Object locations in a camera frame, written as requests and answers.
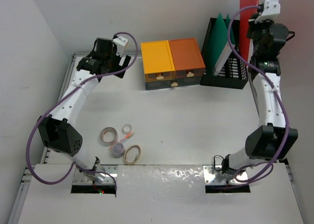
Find red clip file folder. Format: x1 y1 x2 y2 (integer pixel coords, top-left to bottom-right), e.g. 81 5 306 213
239 0 259 61

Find green clip file folder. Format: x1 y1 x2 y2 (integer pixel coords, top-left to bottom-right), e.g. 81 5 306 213
202 13 232 76

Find small clear tape roll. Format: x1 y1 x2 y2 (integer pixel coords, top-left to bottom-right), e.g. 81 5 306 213
122 123 132 135

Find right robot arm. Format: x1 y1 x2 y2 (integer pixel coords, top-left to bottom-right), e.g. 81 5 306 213
221 20 298 175

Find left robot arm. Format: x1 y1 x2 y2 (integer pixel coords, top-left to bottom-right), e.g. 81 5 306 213
38 35 131 170

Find yellow drawer box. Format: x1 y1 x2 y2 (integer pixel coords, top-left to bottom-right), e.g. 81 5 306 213
141 40 175 82

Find dark bottom drawer box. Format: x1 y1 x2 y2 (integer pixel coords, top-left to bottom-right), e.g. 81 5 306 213
145 76 202 90

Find black mesh file organizer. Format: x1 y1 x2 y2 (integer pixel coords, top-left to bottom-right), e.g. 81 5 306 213
200 18 248 89

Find orange drawer box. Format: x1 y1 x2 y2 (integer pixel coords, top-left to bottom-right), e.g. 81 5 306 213
169 38 205 79

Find large clear tape roll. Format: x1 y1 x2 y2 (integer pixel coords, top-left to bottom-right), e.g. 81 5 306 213
100 127 118 146

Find orange pen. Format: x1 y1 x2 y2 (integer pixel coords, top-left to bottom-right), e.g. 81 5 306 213
109 132 134 150

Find beige masking tape roll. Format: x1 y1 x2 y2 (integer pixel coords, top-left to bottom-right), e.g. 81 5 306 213
123 144 142 166

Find white front cover board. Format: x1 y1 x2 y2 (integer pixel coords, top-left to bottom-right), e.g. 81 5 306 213
19 164 303 224

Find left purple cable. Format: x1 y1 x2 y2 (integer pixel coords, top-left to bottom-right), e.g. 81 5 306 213
28 31 138 193

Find purple cable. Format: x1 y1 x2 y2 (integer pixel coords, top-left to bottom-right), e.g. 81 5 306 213
227 4 289 191
28 31 138 193

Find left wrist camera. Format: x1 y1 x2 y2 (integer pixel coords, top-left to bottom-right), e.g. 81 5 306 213
112 36 129 57

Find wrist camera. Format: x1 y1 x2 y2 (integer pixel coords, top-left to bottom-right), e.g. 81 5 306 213
112 36 129 57
254 0 281 24

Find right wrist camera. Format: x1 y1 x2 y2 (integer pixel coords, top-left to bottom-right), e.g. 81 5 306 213
254 0 281 24

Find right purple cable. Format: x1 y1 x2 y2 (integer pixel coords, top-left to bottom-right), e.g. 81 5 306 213
227 4 289 191

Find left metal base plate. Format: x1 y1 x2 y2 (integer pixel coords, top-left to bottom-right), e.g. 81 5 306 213
72 166 117 186

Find metal base plate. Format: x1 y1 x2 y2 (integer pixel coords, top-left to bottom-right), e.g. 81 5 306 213
72 166 117 186
203 165 243 186

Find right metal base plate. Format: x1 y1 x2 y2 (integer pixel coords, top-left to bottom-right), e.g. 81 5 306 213
203 165 243 186

